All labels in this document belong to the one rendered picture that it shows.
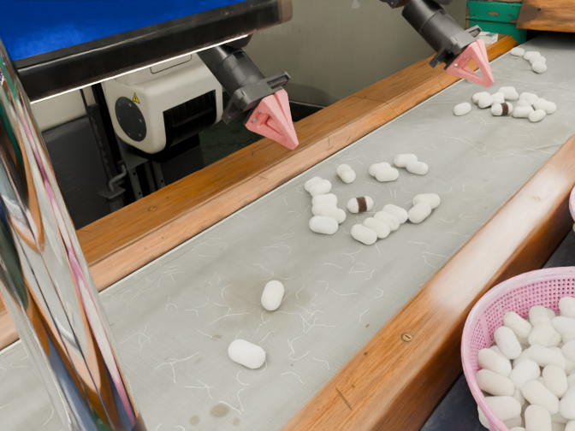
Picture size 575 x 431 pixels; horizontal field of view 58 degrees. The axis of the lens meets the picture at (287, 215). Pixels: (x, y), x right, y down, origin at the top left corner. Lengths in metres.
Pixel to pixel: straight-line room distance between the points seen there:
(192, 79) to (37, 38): 0.94
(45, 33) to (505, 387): 0.43
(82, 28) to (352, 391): 0.33
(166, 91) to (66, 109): 0.31
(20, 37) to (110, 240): 0.44
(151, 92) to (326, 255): 0.63
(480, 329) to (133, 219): 0.45
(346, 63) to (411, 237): 2.15
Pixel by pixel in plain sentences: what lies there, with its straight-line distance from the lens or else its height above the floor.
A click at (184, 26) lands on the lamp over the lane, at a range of 0.31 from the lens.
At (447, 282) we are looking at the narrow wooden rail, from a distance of 0.56.
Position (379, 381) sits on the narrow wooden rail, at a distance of 0.46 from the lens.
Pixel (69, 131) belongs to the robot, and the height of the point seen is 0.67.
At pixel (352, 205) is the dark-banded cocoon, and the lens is 0.70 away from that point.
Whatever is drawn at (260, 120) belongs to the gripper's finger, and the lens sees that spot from 0.75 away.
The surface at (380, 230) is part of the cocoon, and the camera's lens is 0.65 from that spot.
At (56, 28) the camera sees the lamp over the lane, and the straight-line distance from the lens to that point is 0.28.
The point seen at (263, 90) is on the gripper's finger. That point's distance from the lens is 0.73.
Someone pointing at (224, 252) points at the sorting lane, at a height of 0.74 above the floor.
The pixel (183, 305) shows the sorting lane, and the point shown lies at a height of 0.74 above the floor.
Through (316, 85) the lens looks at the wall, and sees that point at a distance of 2.91.
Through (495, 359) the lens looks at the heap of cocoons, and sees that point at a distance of 0.52.
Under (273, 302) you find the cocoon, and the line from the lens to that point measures 0.55.
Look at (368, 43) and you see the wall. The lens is 2.67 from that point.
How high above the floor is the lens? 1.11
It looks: 31 degrees down
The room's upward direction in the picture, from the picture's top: 6 degrees counter-clockwise
